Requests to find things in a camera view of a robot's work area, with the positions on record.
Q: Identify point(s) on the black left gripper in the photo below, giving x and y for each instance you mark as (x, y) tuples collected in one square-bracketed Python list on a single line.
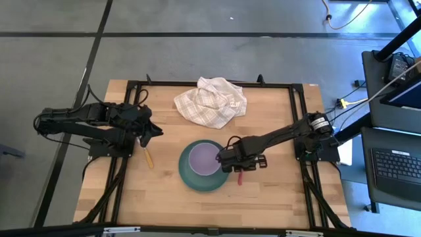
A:
[(136, 118)]

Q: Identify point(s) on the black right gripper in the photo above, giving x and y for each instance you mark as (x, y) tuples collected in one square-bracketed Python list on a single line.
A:
[(243, 158)]

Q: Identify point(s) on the purple bowl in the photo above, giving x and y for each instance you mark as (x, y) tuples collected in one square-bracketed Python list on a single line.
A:
[(204, 159)]

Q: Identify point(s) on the teal plate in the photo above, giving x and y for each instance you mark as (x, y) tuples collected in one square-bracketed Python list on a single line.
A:
[(200, 183)]

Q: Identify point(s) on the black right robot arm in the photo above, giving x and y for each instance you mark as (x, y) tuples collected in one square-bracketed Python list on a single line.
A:
[(279, 134)]

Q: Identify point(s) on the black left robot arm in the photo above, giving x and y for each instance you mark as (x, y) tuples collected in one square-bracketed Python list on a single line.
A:
[(85, 131)]

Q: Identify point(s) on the white plaid cloth napkin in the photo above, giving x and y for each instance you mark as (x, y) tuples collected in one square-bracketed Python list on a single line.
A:
[(210, 102)]

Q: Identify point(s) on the white paper sheet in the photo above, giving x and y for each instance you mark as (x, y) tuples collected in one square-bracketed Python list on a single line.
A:
[(346, 153)]

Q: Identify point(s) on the black cart leg bar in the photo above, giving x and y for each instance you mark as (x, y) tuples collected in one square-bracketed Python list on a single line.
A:
[(355, 128)]

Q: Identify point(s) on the grey desk surface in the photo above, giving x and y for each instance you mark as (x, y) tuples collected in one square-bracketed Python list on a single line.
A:
[(366, 164)]

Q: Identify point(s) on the small black floor plug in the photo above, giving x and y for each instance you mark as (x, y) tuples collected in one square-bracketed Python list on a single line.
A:
[(359, 83)]

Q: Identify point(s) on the blue-grey floor object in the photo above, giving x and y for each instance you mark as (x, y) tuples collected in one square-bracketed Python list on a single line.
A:
[(10, 151)]

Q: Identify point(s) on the grey cart shelf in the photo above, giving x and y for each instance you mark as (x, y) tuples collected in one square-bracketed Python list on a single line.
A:
[(378, 108)]

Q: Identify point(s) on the black laptop keyboard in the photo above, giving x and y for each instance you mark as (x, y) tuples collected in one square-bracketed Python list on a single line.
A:
[(394, 168)]

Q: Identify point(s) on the blue-lit screen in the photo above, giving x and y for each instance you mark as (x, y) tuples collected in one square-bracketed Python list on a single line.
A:
[(409, 97)]

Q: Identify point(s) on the black power adapter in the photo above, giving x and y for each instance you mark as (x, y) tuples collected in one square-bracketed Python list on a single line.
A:
[(398, 67)]

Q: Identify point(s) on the black slanted pole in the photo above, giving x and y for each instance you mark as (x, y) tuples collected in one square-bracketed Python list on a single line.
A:
[(399, 39)]

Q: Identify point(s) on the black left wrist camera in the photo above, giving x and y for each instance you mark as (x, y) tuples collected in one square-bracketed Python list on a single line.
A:
[(139, 112)]

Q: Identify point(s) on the black aluminium table frame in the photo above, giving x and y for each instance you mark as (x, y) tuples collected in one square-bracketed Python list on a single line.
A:
[(164, 83)]

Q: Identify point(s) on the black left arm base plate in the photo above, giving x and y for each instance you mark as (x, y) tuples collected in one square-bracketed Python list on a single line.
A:
[(98, 150)]

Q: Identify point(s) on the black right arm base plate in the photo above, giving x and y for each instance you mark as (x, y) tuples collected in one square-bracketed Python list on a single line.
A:
[(329, 155)]

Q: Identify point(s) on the black camera rig beam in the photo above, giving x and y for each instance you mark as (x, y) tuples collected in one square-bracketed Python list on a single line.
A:
[(181, 231)]

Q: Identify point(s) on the silver beam bracket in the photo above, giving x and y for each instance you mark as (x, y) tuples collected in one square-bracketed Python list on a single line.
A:
[(121, 229), (304, 234)]

